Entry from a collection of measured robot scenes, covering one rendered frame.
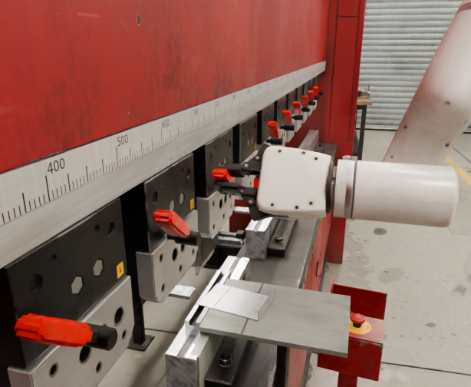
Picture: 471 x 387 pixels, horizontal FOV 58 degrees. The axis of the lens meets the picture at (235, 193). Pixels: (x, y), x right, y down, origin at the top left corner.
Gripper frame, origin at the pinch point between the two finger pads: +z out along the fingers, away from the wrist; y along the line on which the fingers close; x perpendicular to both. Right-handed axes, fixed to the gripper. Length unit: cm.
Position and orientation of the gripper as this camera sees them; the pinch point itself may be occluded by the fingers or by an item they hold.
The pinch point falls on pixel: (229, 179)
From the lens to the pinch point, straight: 66.1
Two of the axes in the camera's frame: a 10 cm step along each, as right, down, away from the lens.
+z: -9.6, -0.9, 2.6
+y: -1.6, 9.5, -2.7
